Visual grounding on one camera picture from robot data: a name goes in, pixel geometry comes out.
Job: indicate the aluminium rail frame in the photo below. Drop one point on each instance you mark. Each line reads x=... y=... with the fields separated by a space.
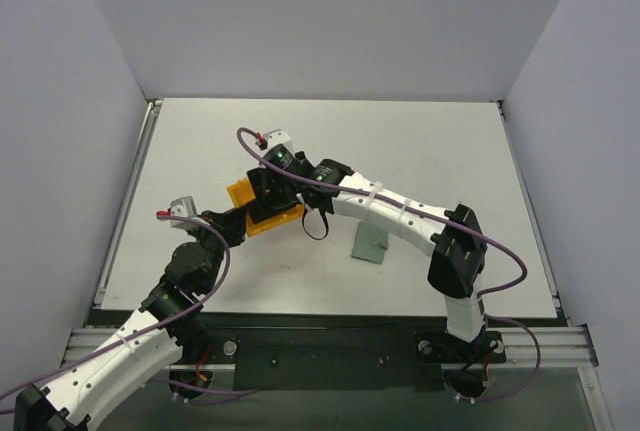
x=441 y=154

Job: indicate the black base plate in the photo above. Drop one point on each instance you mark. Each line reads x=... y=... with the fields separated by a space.
x=278 y=352

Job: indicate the black credit card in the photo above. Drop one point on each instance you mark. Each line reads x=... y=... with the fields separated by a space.
x=262 y=213

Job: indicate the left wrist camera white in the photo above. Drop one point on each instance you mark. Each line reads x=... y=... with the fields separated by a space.
x=181 y=207

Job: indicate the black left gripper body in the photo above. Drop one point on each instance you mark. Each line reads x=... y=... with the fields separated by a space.
x=232 y=224

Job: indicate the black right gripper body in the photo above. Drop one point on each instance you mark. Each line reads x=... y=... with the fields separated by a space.
x=273 y=190

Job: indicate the yellow plastic bin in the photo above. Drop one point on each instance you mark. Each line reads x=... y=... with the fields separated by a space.
x=241 y=194

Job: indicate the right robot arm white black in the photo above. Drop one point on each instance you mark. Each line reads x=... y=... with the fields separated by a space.
x=451 y=239

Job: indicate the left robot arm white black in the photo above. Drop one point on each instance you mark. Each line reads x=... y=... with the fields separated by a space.
x=159 y=332

